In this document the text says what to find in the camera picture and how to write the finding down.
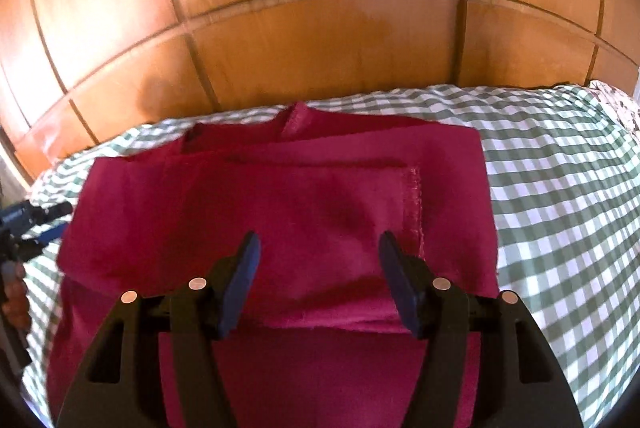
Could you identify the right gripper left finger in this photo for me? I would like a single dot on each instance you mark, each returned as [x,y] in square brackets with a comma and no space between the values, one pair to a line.
[152,360]

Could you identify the dark red garment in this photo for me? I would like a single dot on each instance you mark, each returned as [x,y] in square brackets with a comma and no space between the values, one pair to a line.
[319,342]

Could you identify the person's left hand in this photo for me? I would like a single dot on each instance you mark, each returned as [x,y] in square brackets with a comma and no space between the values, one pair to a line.
[16,306]

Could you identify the green white checkered bedsheet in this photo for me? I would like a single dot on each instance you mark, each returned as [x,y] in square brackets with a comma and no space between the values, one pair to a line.
[563,171]

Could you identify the orange wooden wardrobe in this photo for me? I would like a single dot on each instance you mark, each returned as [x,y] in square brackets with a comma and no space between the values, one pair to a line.
[75,73]

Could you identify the floral bed cover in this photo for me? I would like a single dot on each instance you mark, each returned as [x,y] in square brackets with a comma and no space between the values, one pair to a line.
[618,105]

